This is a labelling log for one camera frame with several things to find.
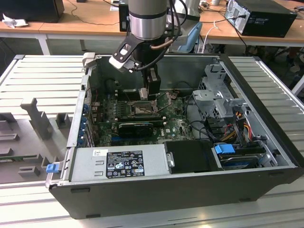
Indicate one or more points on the grey power supply unit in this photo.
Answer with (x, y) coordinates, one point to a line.
(83, 164)

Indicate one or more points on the black open PC case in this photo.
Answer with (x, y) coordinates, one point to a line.
(166, 197)

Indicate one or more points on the blue plastic latch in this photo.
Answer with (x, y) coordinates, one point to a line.
(52, 168)

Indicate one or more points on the white cup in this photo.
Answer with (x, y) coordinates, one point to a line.
(216, 2)

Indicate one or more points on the silver square CPU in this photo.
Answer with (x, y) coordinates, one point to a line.
(143, 93)

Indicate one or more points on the wooden desk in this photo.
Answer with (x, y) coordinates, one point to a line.
(71, 23)
(223, 31)

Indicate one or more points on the metal CPU socket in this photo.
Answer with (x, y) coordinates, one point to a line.
(140, 109)

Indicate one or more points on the green motherboard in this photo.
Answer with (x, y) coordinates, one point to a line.
(171, 128)

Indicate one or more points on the small black tower box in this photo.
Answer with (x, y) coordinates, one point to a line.
(123, 16)

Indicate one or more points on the grey metal drive cage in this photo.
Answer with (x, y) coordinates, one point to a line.
(206, 95)

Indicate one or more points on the white crumpled paper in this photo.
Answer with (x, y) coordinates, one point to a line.
(14, 22)

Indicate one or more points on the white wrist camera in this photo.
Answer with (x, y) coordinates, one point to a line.
(118, 61)

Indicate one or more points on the grey parts rack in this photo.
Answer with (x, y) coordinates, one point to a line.
(28, 142)

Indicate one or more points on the hard disk in blue carrier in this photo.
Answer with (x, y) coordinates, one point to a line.
(224, 150)

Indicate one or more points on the large black box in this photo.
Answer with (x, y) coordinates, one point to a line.
(31, 9)

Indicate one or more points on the black graphics card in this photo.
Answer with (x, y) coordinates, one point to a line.
(135, 130)

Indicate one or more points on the black desktop PC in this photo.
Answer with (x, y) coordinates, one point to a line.
(268, 21)

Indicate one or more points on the pale blue teach pendant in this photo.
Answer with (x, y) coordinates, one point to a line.
(193, 35)

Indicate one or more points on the black plastic shroud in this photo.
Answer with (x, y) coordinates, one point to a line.
(190, 154)

